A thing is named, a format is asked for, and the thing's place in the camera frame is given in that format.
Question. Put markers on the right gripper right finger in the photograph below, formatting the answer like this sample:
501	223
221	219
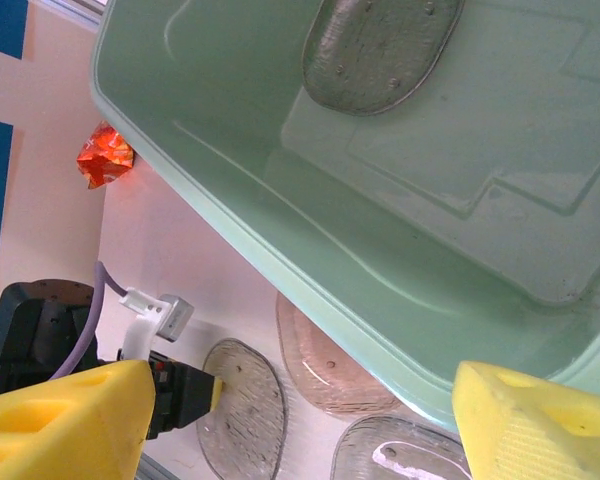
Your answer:
540	430

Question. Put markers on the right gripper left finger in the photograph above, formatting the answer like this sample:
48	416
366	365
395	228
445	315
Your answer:
55	425

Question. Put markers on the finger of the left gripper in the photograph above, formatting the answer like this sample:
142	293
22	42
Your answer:
195	395

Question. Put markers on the grey glass plate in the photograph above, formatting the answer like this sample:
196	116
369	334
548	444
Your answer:
245	425

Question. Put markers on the brown plate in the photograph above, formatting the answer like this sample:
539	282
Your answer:
325	375

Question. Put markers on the green plastic bin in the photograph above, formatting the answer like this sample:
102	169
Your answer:
430	200

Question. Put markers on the large clear glass plate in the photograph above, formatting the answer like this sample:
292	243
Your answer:
380	55

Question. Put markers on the orange snack bag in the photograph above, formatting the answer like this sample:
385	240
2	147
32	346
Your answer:
105	157

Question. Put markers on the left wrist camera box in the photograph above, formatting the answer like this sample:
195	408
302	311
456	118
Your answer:
175	318

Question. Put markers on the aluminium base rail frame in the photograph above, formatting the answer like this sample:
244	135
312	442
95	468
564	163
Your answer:
155	469

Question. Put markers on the aluminium frame post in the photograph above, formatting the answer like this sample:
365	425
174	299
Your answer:
82	6

